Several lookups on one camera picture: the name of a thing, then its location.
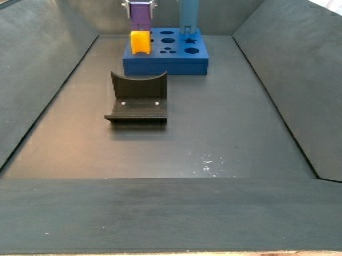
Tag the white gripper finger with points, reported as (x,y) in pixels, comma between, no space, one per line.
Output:
(126,5)
(153,7)

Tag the purple double-square block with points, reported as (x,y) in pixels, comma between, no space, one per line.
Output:
(141,16)

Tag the blue peg board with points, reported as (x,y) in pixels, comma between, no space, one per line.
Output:
(178,54)

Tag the light blue tall block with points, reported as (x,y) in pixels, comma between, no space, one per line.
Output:
(189,16)

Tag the yellow notched block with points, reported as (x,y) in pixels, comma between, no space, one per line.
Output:
(141,42)

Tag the black curved holder stand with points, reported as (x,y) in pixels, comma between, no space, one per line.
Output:
(141,98)

